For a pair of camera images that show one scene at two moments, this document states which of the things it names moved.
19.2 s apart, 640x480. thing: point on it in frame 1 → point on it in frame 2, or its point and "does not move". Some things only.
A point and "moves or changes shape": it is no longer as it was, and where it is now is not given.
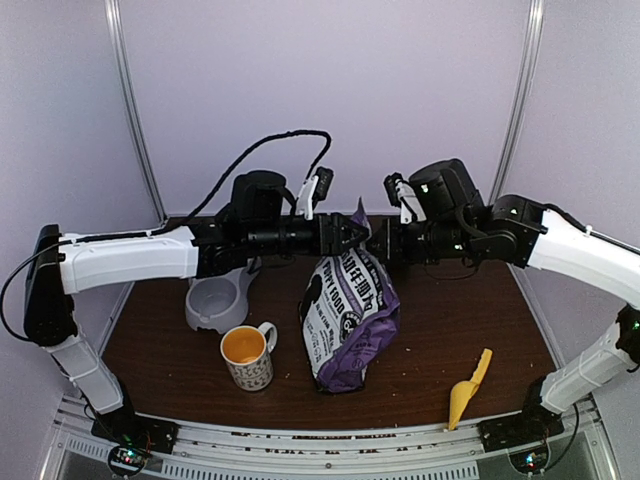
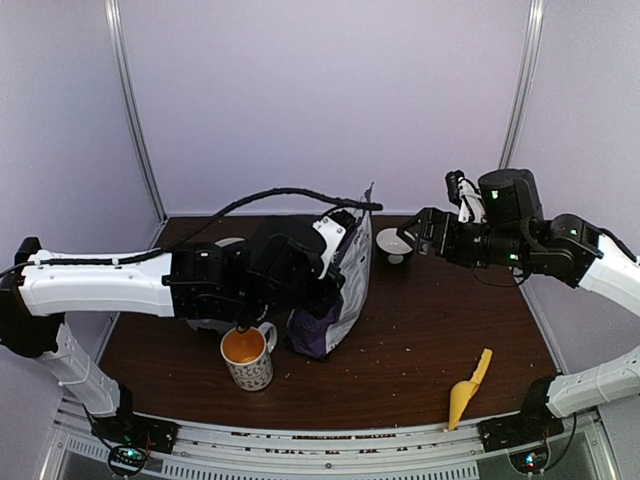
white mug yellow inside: x=246 y=351 does not move
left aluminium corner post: x=113 y=12 does not move
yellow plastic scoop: x=462 y=392 does not move
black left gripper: x=335 y=227 → x=320 y=305
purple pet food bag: x=348 y=313 moves or changes shape
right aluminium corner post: x=521 y=101 does not move
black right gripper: x=391 y=252 → x=443 y=243
